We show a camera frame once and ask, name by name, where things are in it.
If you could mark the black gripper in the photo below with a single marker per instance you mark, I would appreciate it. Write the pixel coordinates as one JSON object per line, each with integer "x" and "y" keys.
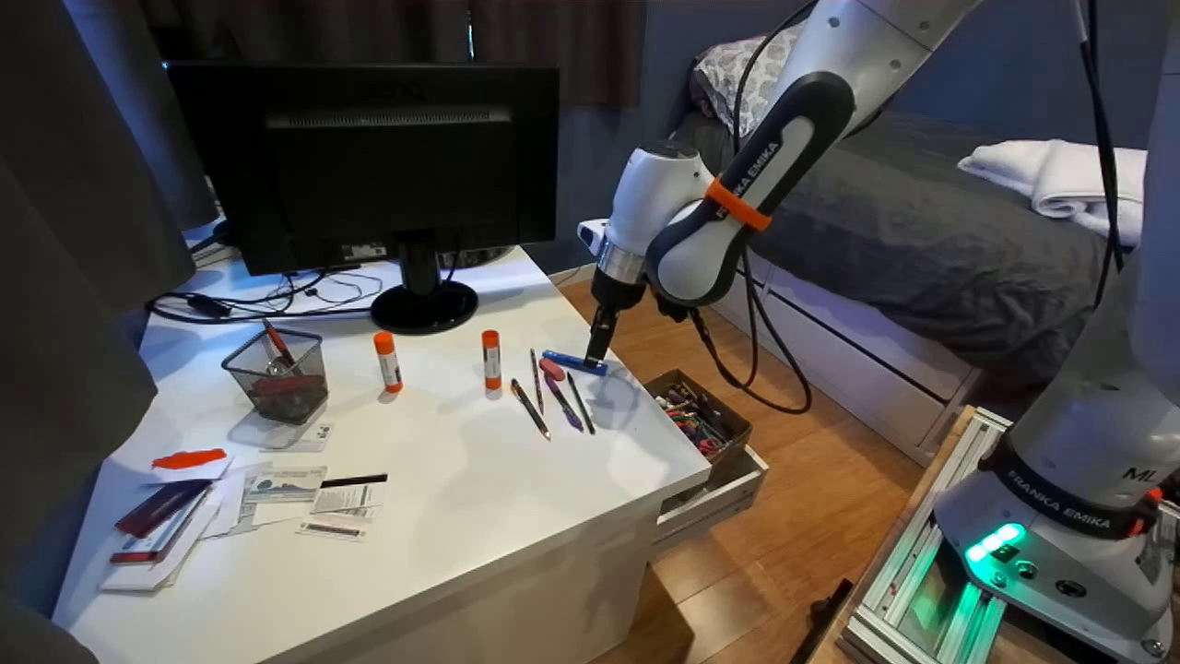
{"x": 613, "y": 298}

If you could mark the blue marker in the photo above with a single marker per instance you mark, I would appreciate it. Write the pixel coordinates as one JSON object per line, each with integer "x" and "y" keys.
{"x": 578, "y": 362}

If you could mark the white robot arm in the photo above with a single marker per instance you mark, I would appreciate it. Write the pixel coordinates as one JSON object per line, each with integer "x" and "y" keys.
{"x": 1056, "y": 519}

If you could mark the open white drawer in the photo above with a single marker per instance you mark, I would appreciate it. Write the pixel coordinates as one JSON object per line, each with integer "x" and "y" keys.
{"x": 728, "y": 494}

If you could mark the brown pencil on desk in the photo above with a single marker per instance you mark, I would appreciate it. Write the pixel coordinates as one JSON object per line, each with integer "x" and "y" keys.
{"x": 588, "y": 421}

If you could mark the black pen on desk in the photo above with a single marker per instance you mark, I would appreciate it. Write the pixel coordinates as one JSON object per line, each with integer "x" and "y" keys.
{"x": 528, "y": 406}

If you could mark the right orange glue stick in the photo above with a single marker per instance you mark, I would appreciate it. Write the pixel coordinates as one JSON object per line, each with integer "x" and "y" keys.
{"x": 492, "y": 360}

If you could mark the orange glue stick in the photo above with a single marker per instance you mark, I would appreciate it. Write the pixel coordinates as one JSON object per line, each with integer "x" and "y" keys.
{"x": 492, "y": 360}
{"x": 388, "y": 362}

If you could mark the white desk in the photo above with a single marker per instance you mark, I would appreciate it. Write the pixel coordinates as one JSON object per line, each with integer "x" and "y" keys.
{"x": 484, "y": 548}

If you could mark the left orange glue stick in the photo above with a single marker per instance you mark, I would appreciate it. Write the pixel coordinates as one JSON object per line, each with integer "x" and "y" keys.
{"x": 388, "y": 362}

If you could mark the patterned grey pillow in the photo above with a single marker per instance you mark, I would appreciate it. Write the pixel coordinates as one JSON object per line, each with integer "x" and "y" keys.
{"x": 739, "y": 82}

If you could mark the grey bed with mattress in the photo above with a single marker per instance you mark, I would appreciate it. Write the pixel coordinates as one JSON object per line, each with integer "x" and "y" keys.
{"x": 903, "y": 286}

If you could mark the white paper cards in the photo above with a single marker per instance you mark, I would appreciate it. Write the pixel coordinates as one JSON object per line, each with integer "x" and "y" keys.
{"x": 309, "y": 501}

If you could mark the black mesh pen holder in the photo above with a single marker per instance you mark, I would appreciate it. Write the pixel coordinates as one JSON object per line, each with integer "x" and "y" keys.
{"x": 281, "y": 376}

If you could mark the black computer monitor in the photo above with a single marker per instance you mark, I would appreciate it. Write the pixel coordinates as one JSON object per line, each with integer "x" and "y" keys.
{"x": 345, "y": 165}

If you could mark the orange red paper piece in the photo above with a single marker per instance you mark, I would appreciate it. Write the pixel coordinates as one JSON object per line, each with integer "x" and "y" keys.
{"x": 189, "y": 458}

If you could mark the white folded blanket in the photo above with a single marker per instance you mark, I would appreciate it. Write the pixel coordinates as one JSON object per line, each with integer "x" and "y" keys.
{"x": 1065, "y": 184}

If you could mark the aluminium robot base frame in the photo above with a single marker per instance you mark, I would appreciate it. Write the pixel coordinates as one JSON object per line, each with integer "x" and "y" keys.
{"x": 920, "y": 603}

